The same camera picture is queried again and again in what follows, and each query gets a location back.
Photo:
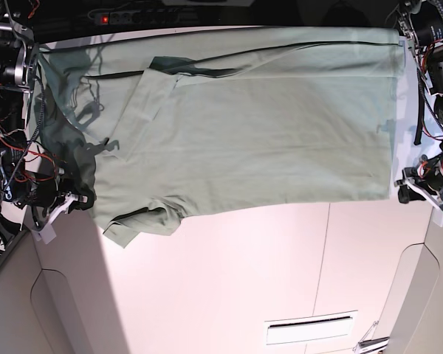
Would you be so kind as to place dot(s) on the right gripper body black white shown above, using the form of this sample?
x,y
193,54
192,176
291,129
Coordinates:
x,y
49,196

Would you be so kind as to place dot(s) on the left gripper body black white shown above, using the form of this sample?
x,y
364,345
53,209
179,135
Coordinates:
x,y
425,178

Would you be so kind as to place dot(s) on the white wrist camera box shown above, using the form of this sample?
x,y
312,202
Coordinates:
x,y
437,217
46,235

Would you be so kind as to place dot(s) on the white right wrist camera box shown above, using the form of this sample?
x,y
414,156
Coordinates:
x,y
46,235

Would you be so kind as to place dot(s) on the light green T-shirt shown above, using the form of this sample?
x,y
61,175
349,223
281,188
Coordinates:
x,y
164,128

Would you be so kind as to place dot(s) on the white table cable slot plate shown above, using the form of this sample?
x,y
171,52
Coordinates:
x,y
309,329

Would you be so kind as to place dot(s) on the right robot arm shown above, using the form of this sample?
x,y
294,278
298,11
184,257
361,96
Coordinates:
x,y
18,78

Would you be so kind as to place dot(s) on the black power strip red switch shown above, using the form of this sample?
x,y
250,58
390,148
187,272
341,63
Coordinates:
x,y
133,17

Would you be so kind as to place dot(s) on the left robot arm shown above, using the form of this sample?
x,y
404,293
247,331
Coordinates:
x,y
421,22

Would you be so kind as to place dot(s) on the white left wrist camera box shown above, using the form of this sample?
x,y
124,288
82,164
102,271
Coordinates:
x,y
437,217

